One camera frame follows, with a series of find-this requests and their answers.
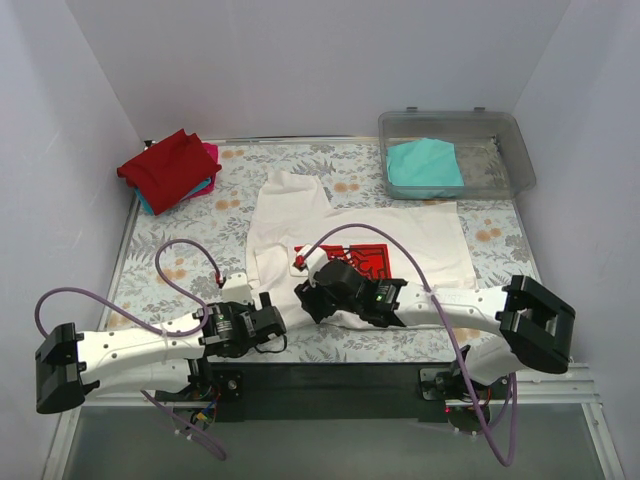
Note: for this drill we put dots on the clear plastic bin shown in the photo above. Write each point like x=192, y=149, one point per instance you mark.
x=490, y=151

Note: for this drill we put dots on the folded red t-shirt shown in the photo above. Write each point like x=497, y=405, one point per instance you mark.
x=157, y=175

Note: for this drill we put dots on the white Coca-Cola t-shirt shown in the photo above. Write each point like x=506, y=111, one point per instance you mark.
x=293, y=211

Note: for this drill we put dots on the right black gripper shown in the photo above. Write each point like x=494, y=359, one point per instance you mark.
x=314, y=298

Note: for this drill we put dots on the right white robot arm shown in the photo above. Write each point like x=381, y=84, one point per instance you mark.
x=529, y=326

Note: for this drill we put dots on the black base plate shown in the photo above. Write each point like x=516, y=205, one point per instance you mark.
x=323, y=391

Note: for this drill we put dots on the floral patterned table mat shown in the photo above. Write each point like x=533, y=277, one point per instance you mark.
x=167, y=263

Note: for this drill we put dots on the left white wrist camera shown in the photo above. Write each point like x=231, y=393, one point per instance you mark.
x=235, y=288

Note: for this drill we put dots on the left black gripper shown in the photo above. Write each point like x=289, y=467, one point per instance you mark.
x=270, y=320

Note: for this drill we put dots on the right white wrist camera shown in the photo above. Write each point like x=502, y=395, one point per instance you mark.
x=307, y=259

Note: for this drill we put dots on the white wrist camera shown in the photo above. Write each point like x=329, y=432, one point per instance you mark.
x=235, y=288
x=307, y=259

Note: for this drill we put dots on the folded pink t-shirt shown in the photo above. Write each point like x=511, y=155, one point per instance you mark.
x=202, y=172

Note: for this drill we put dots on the aluminium frame rail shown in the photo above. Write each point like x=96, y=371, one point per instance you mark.
x=561, y=433

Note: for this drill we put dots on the teal t-shirt in bin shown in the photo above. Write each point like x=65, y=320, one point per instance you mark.
x=423, y=163

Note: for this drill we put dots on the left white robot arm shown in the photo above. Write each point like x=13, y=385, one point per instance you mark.
x=172, y=356

